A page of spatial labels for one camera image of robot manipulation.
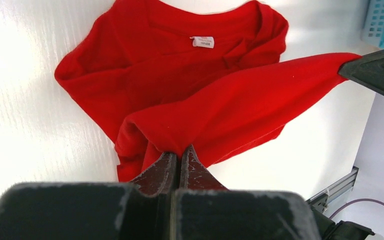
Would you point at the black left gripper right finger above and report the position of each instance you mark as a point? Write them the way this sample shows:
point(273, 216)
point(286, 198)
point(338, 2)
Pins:
point(194, 175)

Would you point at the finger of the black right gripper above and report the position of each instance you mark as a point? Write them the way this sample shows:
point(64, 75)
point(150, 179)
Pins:
point(367, 71)

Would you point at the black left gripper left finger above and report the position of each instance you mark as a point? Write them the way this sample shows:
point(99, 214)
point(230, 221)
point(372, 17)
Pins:
point(159, 178)

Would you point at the red t-shirt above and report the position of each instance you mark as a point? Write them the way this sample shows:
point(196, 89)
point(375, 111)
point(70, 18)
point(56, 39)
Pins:
point(158, 79)

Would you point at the white plastic laundry basket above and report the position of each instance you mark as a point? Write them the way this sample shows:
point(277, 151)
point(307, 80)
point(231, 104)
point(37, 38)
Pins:
point(373, 26)

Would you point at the aluminium frame rail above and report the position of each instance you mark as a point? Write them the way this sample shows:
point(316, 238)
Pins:
point(334, 192)

